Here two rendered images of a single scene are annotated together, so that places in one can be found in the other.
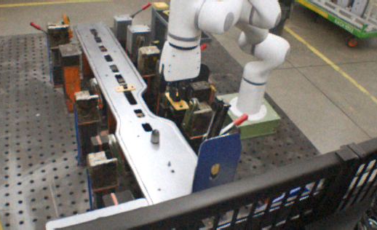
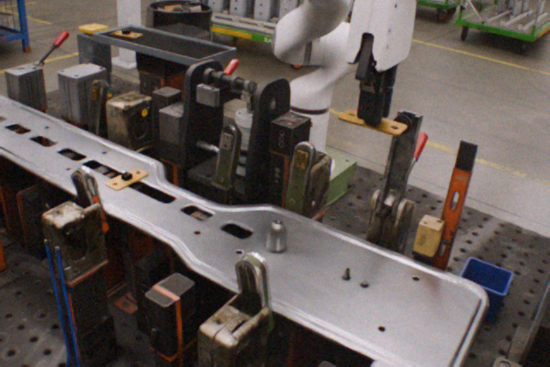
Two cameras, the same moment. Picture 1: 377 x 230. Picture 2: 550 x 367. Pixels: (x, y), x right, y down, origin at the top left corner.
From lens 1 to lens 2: 67 cm
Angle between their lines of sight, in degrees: 26
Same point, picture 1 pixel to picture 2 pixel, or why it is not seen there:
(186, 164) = (371, 263)
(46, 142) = not seen: outside the picture
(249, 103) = not seen: hidden behind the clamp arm
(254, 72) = (314, 91)
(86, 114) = (81, 256)
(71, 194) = not seen: outside the picture
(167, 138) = (293, 235)
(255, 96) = (320, 134)
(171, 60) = (392, 18)
